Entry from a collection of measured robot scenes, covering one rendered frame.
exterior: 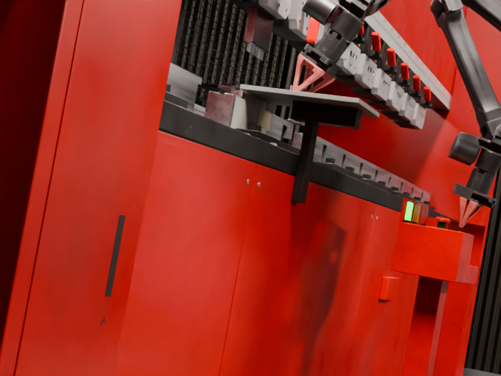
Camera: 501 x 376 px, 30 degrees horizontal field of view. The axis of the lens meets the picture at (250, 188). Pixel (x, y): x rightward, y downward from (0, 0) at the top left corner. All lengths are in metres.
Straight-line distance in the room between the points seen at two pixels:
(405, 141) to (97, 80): 3.21
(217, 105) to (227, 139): 0.32
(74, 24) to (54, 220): 0.21
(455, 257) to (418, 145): 1.94
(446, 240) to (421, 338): 0.26
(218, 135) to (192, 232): 0.17
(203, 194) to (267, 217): 0.32
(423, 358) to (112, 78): 1.46
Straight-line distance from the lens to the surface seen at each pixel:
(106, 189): 1.09
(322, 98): 1.93
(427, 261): 2.28
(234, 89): 2.03
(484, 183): 2.39
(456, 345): 4.11
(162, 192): 1.44
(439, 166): 4.14
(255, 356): 1.96
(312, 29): 2.22
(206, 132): 1.55
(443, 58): 3.88
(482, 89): 2.45
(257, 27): 2.07
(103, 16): 1.05
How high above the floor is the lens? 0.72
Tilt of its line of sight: 2 degrees up
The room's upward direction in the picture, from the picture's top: 10 degrees clockwise
